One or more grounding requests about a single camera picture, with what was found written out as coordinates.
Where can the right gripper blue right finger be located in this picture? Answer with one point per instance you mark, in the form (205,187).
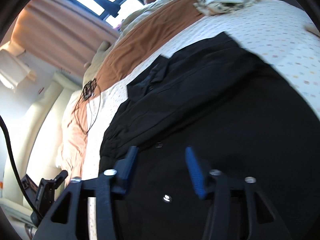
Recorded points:
(199,174)

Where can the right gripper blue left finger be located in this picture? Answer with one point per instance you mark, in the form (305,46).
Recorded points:
(125,171)

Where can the black garment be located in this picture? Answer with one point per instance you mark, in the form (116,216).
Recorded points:
(237,113)

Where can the cream padded headboard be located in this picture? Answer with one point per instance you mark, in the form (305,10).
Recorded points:
(39,134)

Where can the small black electronic device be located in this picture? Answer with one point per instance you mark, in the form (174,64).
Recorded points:
(89,89)

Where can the beige crumpled duvet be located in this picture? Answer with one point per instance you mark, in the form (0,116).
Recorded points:
(93,65)

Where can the orange brown blanket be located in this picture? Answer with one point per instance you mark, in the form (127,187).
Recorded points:
(144,39)

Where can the white dotted bed sheet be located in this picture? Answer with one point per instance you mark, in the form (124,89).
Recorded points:
(239,208)

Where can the pink curtain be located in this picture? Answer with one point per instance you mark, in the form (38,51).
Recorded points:
(61,33)

